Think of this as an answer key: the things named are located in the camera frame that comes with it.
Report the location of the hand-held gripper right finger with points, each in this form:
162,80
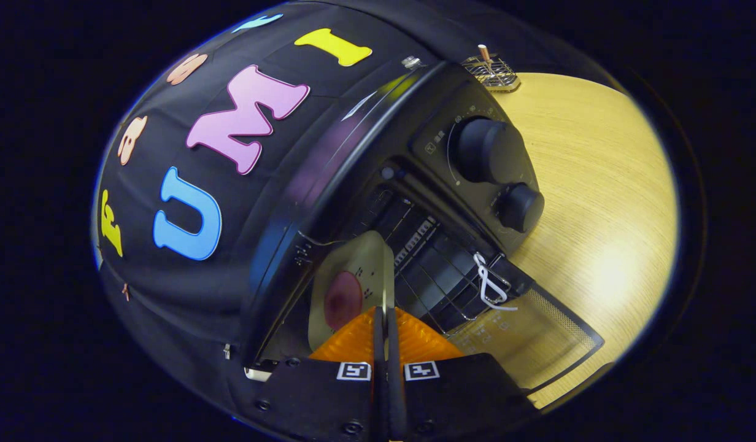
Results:
395,380

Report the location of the red clip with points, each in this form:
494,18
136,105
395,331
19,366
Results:
126,292

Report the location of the round pink food slice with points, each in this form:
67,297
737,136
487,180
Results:
343,301

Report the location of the black toaster oven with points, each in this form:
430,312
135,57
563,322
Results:
353,153

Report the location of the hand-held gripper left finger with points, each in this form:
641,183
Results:
379,380

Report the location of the square cream plate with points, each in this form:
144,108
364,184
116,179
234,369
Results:
369,258

